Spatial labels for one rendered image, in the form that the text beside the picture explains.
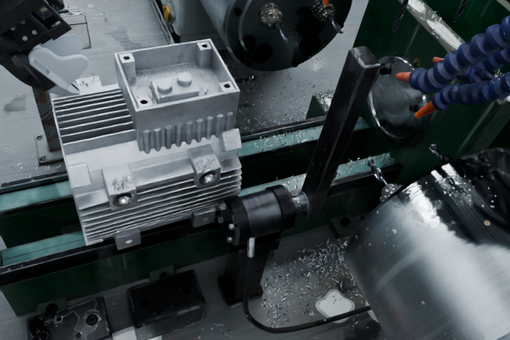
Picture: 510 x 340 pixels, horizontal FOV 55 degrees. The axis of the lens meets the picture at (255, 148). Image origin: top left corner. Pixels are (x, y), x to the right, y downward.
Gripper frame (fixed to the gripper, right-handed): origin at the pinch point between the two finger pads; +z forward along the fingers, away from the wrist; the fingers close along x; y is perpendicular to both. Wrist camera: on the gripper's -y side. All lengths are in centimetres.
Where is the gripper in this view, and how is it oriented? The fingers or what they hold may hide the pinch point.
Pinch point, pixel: (65, 89)
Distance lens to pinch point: 64.0
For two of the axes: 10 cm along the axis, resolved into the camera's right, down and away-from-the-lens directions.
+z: 3.5, 4.6, 8.2
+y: 8.6, -5.0, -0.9
